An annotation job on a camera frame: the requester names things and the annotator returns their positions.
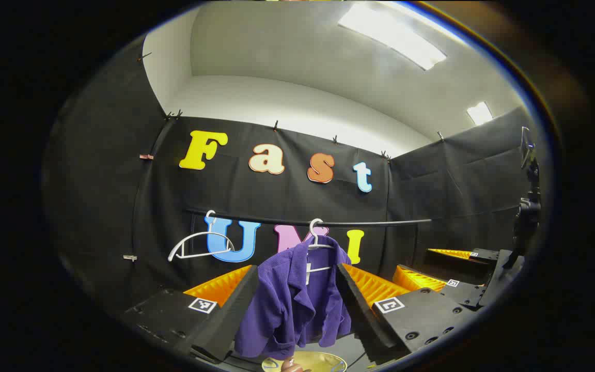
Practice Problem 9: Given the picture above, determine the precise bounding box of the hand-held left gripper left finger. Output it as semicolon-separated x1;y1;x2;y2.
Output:
122;265;260;362

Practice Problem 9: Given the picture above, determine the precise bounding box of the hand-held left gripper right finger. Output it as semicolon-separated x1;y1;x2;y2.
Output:
335;262;479;365

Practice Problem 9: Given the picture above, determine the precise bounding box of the purple ribbed knit jacket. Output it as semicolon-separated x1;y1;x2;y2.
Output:
234;235;353;361

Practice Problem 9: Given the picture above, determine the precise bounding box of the yellow laundry hamper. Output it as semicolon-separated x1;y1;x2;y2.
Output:
261;351;348;372

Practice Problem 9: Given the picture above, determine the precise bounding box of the white plastic clothes hanger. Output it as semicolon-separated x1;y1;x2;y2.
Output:
305;218;340;274

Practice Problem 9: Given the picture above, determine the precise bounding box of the black clothes rack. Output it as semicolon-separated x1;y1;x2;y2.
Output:
184;207;432;228

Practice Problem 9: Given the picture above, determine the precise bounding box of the empty white plastic hanger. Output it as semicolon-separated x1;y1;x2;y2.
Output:
167;209;237;262

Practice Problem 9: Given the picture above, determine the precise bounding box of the small ceiling light panel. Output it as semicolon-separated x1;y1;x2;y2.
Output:
466;101;494;126

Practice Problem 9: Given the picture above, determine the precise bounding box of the large ceiling light panel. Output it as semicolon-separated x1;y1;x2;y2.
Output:
338;3;448;71

